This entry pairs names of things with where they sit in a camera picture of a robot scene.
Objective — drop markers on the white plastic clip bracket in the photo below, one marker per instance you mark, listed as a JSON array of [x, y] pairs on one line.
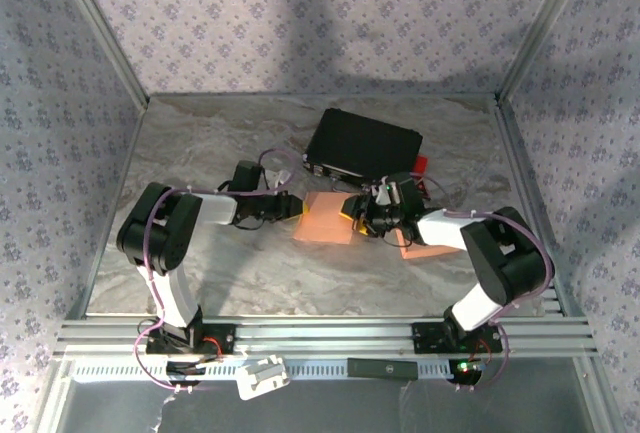
[[260, 378]]

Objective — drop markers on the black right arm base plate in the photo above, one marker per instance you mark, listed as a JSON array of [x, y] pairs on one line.
[[425, 338]]

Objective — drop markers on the small red block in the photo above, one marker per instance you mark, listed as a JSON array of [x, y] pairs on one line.
[[422, 163]]

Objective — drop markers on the aluminium rear rail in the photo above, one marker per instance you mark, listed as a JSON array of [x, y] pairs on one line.
[[400, 97]]

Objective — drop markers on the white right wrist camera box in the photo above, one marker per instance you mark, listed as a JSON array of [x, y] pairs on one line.
[[384, 194]]

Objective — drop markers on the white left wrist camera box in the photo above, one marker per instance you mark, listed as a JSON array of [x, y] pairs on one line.
[[277, 177]]

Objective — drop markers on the brown cardboard box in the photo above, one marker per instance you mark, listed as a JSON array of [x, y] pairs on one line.
[[325, 223], [425, 252]]

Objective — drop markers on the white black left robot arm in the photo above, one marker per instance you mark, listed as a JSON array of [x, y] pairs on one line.
[[175, 293]]

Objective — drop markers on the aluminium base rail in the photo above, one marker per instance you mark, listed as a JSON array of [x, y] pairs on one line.
[[325, 338]]

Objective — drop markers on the aluminium corner post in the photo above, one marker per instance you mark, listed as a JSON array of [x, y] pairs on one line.
[[102, 28], [542, 28]]

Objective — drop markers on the black bar-shaped device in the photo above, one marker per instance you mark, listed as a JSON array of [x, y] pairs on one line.
[[380, 368]]

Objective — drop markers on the aluminium side rail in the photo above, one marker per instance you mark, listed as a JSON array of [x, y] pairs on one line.
[[530, 203], [131, 143]]

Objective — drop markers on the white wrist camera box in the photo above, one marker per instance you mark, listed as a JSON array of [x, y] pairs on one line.
[[277, 177], [384, 194]]

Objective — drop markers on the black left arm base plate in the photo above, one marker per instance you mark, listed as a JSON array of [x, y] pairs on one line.
[[225, 340]]

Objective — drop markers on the black controller board green light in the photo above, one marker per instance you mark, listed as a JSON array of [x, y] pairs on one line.
[[467, 373]]

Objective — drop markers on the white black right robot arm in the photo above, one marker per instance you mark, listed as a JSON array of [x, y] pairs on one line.
[[445, 228]]

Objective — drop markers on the black ribbed carrying case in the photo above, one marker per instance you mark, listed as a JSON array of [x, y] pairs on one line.
[[365, 138]]

